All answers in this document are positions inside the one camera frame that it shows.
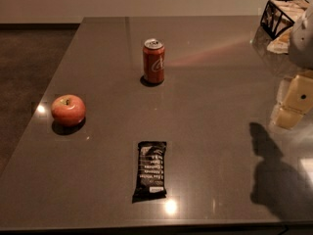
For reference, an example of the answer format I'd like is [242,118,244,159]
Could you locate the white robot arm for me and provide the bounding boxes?
[271,6,313,129]

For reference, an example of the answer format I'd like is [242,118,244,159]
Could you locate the black rxbar chocolate wrapper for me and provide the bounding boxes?
[132,141,167,203]

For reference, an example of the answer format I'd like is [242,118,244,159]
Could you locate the red coke can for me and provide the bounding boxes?
[143,38,165,84]

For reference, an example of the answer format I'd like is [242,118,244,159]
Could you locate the red apple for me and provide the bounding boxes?
[51,94,86,127]

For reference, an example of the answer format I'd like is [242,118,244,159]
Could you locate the black wire snack basket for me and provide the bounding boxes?
[260,0,310,39]

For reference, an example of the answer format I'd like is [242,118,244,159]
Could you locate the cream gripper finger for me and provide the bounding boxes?
[271,70,313,129]

